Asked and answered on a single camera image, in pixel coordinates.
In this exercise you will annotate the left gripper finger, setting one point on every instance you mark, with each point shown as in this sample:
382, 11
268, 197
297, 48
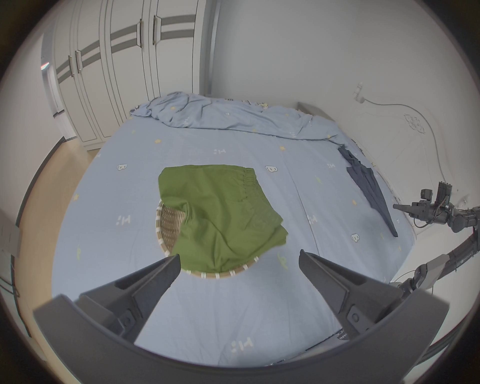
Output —
138, 296

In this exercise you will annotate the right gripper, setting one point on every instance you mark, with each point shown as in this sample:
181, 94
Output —
423, 213

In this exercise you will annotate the green shorts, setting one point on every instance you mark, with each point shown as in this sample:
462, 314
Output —
221, 217

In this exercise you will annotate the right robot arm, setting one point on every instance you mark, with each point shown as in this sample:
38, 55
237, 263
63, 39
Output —
463, 221

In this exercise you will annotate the round woven basket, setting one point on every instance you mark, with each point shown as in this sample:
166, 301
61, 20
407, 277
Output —
168, 225

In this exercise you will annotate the bed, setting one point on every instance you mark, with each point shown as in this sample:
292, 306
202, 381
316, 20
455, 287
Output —
232, 307

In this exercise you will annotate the dark blue garment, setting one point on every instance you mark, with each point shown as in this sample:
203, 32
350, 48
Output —
369, 187

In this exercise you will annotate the pale blue quilt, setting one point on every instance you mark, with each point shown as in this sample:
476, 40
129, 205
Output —
232, 116

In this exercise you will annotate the white wardrobe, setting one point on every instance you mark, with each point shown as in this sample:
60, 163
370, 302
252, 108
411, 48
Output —
123, 67

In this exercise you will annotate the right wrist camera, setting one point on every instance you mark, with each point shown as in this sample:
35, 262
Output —
426, 195

